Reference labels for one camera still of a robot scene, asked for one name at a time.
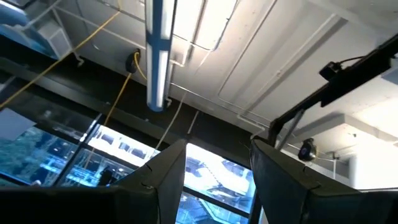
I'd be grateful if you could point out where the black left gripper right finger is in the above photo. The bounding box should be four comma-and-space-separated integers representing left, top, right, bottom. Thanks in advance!
250, 139, 398, 224

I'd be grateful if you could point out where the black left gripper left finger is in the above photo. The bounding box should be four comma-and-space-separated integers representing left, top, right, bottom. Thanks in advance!
0, 139, 188, 224

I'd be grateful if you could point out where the grey metal brace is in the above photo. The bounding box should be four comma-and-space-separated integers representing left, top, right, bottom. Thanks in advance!
275, 108, 306, 151

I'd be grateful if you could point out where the long fluorescent light fixture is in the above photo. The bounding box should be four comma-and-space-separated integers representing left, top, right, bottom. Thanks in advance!
144, 0, 177, 113

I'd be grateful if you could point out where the black overhead rig beam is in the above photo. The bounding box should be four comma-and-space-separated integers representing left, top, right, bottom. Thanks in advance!
267, 32, 398, 147

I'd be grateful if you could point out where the black dome security camera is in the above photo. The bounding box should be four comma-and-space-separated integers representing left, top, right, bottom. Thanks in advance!
297, 138, 318, 163

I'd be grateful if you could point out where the yellow cable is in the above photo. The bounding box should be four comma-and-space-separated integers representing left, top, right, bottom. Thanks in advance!
0, 11, 147, 170

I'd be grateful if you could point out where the black overhead camera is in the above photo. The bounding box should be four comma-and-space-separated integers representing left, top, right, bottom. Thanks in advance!
318, 60, 344, 83

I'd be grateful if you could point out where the black cable hanger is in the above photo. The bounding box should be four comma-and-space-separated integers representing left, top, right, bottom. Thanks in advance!
124, 49, 142, 75

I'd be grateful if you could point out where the grey ceiling duct unit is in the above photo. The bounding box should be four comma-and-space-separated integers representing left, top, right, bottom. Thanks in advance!
0, 0, 74, 61

